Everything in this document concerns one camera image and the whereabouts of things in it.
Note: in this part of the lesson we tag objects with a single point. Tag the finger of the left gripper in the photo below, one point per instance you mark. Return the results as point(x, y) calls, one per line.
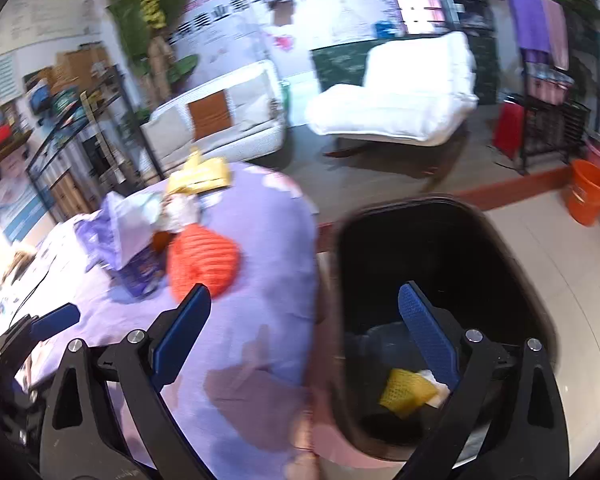
point(20, 339)

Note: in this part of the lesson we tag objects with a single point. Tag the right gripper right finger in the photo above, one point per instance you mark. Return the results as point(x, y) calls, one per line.
point(527, 437)

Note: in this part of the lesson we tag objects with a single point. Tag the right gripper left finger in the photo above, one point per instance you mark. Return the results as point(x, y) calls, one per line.
point(81, 437)

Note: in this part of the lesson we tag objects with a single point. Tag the yellow foam net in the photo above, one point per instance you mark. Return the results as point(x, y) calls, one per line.
point(406, 392)

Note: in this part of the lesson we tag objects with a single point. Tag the purple plastic bag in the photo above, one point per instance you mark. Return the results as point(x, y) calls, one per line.
point(119, 230)

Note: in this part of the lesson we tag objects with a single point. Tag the orange foam net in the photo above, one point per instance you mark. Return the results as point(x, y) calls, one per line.
point(198, 255)

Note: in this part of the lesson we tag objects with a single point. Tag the white paper bag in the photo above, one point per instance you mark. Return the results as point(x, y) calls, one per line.
point(178, 211)

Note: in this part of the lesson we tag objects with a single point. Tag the yellow plastic bag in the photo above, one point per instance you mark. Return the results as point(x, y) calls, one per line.
point(199, 175)

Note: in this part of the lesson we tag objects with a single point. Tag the white tissue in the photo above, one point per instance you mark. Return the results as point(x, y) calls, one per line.
point(443, 390)

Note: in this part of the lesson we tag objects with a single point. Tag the black trash bin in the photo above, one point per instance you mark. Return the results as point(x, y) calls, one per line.
point(457, 259)

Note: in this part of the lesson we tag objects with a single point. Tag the purple floral bed sheet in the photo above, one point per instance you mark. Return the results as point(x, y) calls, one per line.
point(240, 391)

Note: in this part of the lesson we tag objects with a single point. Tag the orange plastic bucket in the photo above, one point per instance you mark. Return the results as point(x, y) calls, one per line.
point(583, 196)

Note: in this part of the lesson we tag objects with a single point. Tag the red bag on floor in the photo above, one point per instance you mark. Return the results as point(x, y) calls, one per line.
point(507, 136)

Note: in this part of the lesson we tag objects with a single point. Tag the black metal rack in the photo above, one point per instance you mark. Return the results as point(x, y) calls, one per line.
point(553, 119)

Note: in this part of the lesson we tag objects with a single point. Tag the brown square cushion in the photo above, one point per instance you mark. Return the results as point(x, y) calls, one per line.
point(209, 115)

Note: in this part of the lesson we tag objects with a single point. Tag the white wicker swing sofa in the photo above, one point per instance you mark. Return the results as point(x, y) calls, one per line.
point(239, 116)

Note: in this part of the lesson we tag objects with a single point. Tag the white cushioned lounge chair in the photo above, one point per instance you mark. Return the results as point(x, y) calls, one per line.
point(414, 92)

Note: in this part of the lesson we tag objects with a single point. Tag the banana plant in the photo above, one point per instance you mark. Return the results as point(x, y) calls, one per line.
point(144, 29)

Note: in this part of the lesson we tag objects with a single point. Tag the pink hanging towel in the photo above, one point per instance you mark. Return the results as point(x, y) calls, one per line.
point(557, 34)

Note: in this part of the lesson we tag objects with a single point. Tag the purple hanging towel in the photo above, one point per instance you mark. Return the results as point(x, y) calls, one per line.
point(531, 29)

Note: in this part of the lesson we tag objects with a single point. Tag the wooden wall shelf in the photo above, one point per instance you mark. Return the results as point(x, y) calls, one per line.
point(15, 144)

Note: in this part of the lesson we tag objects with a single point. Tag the black iron bed frame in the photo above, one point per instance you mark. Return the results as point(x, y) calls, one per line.
point(97, 146)

